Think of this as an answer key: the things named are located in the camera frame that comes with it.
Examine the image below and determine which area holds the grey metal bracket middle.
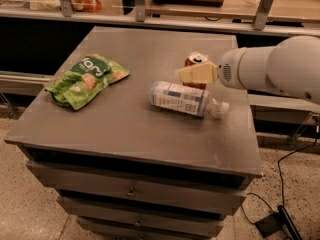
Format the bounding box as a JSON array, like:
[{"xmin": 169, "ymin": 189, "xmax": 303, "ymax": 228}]
[{"xmin": 135, "ymin": 0, "xmax": 146, "ymax": 22}]

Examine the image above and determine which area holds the grey drawer cabinet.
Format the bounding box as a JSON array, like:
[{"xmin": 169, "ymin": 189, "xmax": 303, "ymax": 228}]
[{"xmin": 6, "ymin": 27, "xmax": 262, "ymax": 240}]

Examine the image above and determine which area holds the black floor power box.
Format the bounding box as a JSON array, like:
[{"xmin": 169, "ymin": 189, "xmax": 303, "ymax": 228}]
[{"xmin": 254, "ymin": 205, "xmax": 302, "ymax": 240}]

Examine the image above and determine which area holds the black floor cable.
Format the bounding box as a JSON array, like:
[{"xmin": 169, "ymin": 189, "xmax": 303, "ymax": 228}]
[{"xmin": 240, "ymin": 117, "xmax": 320, "ymax": 225}]

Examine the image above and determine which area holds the red coke can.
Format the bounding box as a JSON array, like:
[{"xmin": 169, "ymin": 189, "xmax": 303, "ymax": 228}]
[{"xmin": 183, "ymin": 51, "xmax": 209, "ymax": 90}]

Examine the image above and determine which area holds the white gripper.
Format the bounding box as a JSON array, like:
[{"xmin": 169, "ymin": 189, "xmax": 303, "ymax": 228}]
[{"xmin": 175, "ymin": 47, "xmax": 277, "ymax": 91}]

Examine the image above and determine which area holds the clear blue-label plastic bottle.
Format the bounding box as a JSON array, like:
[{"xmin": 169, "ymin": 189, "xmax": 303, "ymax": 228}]
[{"xmin": 149, "ymin": 81, "xmax": 229, "ymax": 119}]

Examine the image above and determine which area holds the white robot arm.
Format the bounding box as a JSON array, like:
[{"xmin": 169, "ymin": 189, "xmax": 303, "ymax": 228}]
[{"xmin": 176, "ymin": 36, "xmax": 320, "ymax": 104}]

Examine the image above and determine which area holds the green chip bag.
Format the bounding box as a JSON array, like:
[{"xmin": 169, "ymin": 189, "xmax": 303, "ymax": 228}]
[{"xmin": 45, "ymin": 54, "xmax": 130, "ymax": 111}]

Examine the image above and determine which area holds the grey metal bracket right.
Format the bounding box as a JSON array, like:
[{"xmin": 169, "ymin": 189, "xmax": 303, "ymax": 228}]
[{"xmin": 253, "ymin": 0, "xmax": 274, "ymax": 30}]

